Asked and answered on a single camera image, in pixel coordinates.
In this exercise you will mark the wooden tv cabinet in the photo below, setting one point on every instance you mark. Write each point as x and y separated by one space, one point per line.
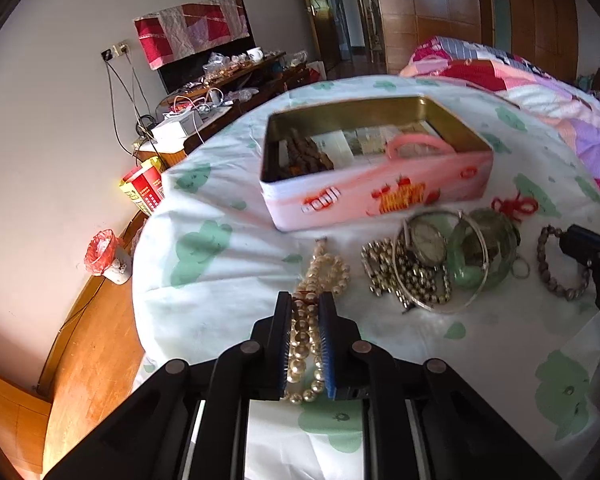
224 101

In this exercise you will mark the red patchwork cloth cover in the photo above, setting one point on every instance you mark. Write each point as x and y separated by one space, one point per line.
169 35

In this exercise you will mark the pink plastic bangle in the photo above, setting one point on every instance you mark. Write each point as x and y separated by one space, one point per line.
417 145

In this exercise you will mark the wall power socket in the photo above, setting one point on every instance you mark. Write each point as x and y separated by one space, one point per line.
116 50

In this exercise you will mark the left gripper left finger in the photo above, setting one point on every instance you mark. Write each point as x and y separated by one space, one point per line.
273 335

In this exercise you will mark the white mug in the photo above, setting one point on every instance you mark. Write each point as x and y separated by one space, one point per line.
256 55

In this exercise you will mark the red knot cord pendant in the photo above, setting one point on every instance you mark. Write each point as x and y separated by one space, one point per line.
517 209

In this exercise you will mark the silver bangle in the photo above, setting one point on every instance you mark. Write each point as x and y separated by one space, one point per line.
427 288

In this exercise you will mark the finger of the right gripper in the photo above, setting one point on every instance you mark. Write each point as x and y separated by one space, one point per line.
583 245

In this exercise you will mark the green jade bangle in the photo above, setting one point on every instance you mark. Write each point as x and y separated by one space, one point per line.
482 249

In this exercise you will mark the papers inside tin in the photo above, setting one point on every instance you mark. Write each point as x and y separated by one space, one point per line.
365 146

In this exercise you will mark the black television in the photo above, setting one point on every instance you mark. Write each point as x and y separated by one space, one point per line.
176 75

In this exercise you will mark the red yellow carton box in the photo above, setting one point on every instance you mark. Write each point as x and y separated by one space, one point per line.
143 185

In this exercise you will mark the wooden bedroom door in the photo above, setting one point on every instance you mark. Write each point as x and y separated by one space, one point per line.
324 32

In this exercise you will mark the wooden wardrobe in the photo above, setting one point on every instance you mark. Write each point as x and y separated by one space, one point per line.
545 32

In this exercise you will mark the white box on cabinet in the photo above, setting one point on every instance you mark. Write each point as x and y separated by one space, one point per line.
176 128

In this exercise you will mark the white green cloud bedsheet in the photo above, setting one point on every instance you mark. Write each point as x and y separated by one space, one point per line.
210 262

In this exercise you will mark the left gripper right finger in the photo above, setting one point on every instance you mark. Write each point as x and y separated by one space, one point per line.
338 335

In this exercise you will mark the pink patchwork quilt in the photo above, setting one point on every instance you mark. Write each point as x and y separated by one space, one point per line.
574 113

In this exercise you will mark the silver wrist watch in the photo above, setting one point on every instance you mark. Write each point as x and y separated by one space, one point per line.
424 239

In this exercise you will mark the pink tin box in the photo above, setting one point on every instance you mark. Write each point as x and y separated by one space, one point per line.
302 190

